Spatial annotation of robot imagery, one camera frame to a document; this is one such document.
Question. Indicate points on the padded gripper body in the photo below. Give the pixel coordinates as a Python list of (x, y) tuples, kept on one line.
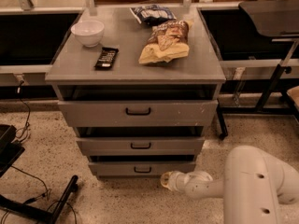
[(177, 180)]

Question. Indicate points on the grey bottom drawer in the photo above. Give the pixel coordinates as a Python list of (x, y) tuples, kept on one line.
[(152, 165)]

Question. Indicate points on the grey drawer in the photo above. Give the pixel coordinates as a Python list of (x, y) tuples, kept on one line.
[(138, 109), (138, 141), (152, 165)]

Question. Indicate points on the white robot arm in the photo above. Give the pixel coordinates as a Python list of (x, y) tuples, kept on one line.
[(254, 185)]

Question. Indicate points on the grey middle drawer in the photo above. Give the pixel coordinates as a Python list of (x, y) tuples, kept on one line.
[(138, 141)]

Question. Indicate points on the grey top drawer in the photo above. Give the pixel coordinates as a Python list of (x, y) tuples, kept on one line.
[(138, 109)]

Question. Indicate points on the grey drawer cabinet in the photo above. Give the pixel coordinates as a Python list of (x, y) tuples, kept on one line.
[(198, 75)]

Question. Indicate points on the black candy bar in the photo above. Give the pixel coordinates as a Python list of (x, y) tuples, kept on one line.
[(106, 58)]

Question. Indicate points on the yellow brown chip bag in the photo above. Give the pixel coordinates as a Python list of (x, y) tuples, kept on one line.
[(167, 42)]

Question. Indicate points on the blue chip bag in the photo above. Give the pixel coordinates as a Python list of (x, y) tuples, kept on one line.
[(152, 15)]

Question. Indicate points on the white bowl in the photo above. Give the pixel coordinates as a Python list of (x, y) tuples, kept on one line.
[(88, 33)]

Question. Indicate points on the black stand with tray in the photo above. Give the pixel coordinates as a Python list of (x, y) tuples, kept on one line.
[(277, 19)]

